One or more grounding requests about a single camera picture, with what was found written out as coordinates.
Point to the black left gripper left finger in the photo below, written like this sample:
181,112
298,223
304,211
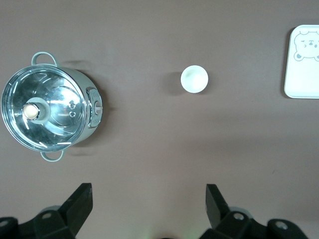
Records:
77,206

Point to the glass pot lid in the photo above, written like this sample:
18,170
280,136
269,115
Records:
57,99

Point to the cream bear print tray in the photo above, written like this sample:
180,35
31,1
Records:
301,79

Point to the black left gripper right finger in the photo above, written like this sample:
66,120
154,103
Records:
219,211

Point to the white IKEA cup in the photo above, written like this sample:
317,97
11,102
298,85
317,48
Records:
194,79

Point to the grey pot with glass lid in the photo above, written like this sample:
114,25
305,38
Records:
83,81

